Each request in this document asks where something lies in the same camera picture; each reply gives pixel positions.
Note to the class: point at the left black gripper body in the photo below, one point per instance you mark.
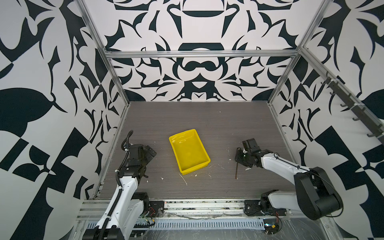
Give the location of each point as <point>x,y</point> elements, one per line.
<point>146,157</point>

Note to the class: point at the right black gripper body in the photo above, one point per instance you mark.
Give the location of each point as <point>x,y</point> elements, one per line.
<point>249,155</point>

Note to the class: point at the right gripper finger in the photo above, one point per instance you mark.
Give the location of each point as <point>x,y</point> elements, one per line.
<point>251,146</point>
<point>239,157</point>

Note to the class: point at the black handled screwdriver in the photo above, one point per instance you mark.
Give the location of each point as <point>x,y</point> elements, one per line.
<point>236,174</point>

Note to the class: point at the yellow plastic bin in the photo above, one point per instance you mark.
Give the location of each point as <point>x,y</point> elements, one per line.
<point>189,151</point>

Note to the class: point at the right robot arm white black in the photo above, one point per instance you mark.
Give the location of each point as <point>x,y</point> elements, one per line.
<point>314,195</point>

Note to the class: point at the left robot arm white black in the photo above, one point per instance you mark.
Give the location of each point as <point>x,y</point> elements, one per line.
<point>126,205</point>

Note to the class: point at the small black electronics module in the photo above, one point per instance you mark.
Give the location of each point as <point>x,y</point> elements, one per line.
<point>272,226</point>

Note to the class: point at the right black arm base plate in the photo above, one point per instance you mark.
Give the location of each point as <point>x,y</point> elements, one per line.
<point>261,207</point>

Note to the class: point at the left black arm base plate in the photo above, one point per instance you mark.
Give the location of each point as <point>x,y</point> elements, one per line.
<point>153,209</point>

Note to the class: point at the white slotted cable duct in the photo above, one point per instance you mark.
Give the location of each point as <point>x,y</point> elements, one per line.
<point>204,224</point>

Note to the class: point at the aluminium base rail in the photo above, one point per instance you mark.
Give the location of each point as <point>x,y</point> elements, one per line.
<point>191,208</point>

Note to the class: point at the aluminium frame crossbar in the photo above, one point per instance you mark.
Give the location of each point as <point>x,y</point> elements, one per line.
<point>200,54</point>

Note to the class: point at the black wall hook rack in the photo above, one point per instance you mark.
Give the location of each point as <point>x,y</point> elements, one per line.
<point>361,111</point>

